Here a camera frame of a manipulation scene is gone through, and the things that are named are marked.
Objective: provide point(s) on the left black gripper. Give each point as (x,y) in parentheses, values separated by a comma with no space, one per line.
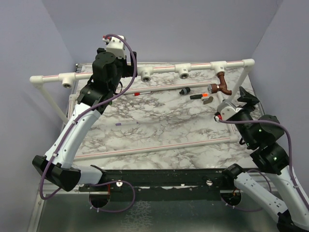
(132,65)

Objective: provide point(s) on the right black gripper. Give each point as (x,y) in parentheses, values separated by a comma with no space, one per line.
(243,107)

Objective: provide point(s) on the brown plastic faucet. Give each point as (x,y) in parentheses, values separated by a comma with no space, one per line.
(221,87)

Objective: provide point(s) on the white PVC pipe frame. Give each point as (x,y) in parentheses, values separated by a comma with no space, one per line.
(144,72)

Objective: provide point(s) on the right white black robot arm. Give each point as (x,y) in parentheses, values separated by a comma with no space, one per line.
(291,210)

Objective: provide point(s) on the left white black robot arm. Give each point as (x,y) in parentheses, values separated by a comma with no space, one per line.
(56,165)

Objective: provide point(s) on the black orange tool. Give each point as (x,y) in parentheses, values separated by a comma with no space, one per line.
(198,96)

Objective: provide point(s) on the red capped white marker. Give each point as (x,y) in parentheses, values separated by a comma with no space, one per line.
(141,93)

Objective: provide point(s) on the small black round fitting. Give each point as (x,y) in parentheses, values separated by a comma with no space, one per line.
(185,91)

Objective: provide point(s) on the purple capped white marker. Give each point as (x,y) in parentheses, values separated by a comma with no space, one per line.
(126,123)

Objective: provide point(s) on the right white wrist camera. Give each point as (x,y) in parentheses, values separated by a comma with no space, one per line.
(226,110)

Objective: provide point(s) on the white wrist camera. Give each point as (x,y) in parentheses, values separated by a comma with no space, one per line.
(226,110)
(115,46)

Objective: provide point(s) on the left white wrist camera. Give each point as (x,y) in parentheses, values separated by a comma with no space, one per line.
(115,46)

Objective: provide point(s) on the grey metal bracket piece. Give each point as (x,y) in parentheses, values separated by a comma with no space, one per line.
(208,100)

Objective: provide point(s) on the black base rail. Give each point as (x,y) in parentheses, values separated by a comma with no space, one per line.
(164,185)

